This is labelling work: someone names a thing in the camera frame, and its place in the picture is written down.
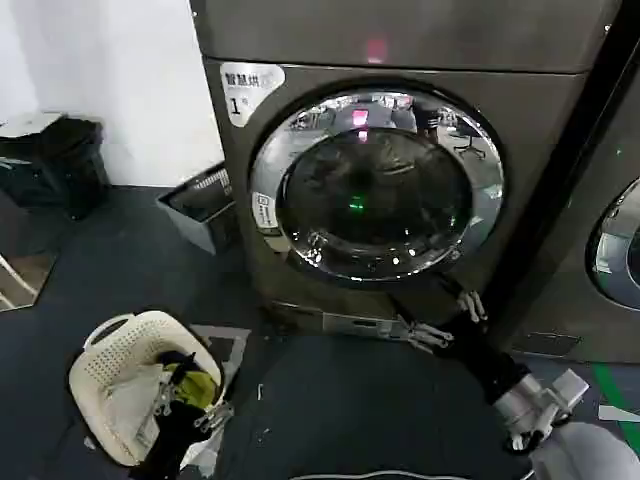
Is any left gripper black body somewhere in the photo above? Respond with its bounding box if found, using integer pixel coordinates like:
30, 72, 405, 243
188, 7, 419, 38
141, 410, 213, 480

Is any black waste bin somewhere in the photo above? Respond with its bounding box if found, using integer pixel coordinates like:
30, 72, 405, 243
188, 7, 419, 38
35, 116, 110, 222

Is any pale cream cloth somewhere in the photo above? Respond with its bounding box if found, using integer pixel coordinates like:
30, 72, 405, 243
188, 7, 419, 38
115, 363, 167, 452

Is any yellow-green garment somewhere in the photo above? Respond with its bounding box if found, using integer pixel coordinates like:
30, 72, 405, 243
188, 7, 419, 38
160, 362, 220, 410

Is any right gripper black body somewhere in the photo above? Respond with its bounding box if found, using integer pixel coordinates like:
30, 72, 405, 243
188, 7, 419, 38
431, 318, 532, 404

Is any grey dryer without label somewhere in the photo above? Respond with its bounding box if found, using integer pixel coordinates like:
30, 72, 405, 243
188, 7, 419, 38
508, 29, 640, 364

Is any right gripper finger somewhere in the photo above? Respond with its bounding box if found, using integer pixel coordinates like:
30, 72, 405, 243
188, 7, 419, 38
388, 294, 455, 354
438, 276, 489, 324

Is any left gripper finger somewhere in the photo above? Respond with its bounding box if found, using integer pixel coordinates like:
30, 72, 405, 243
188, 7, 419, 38
153, 368, 177, 417
193, 398, 235, 433

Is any round glass dryer door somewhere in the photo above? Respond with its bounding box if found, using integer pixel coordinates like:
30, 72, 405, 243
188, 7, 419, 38
248, 77, 504, 292

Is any white perforated laundry basket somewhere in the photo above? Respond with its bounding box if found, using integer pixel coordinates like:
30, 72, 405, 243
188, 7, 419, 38
68, 310, 234, 469

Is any dark navy garment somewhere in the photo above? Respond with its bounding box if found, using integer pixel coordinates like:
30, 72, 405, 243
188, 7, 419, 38
156, 351, 199, 374

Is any white dryer label sticker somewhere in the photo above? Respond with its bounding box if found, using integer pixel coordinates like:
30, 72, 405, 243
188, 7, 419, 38
219, 61, 287, 129

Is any grey dryer with number label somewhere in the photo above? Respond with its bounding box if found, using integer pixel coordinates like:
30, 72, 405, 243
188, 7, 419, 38
188, 0, 617, 351

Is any grey plastic crate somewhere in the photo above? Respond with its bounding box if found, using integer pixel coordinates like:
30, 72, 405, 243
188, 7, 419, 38
155, 161, 237, 257

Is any chrome-rimmed glass door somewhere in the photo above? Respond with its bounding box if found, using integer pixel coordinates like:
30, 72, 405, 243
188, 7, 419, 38
583, 177, 640, 307

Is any green floor tape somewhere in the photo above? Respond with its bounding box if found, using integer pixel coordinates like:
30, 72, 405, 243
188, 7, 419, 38
593, 361, 639, 437

